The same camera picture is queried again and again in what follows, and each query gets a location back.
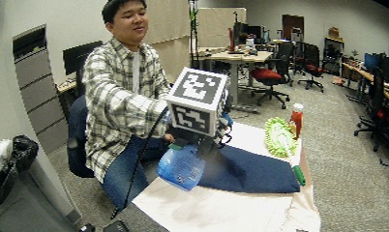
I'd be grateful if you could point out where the blue spray bottle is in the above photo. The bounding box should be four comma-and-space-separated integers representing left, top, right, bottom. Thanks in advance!
156, 142, 208, 192

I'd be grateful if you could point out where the navy blue cloth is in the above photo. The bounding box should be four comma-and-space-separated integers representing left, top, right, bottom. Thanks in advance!
197, 144, 302, 194

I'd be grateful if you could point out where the white cube of black markers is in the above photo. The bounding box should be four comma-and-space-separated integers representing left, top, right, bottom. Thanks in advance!
165, 67, 230, 138

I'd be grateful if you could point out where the green fluffy duster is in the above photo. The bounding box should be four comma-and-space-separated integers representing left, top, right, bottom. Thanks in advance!
262, 116, 308, 188

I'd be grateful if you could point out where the white table cover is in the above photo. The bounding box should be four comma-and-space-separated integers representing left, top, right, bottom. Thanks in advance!
132, 121, 324, 232

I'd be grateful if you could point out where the red bottle with white cap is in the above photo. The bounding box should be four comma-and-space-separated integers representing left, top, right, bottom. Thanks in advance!
288, 102, 305, 141

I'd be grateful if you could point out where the the person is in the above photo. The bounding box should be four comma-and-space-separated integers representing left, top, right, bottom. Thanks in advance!
66, 0, 230, 212

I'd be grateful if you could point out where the wooden desk with gray legs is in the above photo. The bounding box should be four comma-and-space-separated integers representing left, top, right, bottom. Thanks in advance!
197, 47, 274, 114

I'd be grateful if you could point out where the dark blue office chair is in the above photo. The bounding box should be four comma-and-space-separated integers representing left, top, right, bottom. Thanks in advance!
65, 94, 97, 179

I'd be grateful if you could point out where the black stand pole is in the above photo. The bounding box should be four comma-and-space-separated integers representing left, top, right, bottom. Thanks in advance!
186, 0, 201, 71

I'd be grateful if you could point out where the black office chair red seat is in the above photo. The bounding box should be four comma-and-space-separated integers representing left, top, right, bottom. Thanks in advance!
296, 43, 326, 94

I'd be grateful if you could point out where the black desk monitor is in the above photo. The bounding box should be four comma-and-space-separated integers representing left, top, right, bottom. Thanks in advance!
232, 21, 265, 46

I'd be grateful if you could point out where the beige partition panel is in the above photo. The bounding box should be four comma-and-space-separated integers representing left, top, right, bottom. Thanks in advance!
196, 7, 249, 50

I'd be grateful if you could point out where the small wooden desk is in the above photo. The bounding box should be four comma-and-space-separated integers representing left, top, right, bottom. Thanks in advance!
56, 78, 81, 95

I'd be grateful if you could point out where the small black device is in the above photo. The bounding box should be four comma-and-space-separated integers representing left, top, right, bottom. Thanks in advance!
77, 222, 97, 232

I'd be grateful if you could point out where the black shelf unit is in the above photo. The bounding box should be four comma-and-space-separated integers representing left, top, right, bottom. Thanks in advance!
321, 36, 345, 77

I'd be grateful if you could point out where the brown door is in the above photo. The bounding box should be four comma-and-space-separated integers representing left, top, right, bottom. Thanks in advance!
281, 14, 306, 42

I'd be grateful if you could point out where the long wooden desk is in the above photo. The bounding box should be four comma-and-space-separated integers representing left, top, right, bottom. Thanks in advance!
340, 61, 389, 111

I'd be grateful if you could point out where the tall gray cabinet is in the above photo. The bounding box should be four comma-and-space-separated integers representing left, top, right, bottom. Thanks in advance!
12, 23, 69, 155

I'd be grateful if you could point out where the black trash bag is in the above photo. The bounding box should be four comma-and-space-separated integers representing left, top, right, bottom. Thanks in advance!
0, 134, 41, 206

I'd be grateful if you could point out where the cardboard box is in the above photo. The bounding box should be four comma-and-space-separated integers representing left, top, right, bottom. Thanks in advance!
328, 26, 341, 40

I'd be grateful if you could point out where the blue lit monitor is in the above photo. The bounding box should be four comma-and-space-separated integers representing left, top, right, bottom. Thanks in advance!
364, 52, 382, 73

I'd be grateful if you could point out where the gray bin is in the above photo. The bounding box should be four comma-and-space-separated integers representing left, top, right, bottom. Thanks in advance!
0, 159, 85, 232

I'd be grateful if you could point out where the black cable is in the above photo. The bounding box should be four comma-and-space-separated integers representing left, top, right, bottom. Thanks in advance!
109, 105, 170, 220

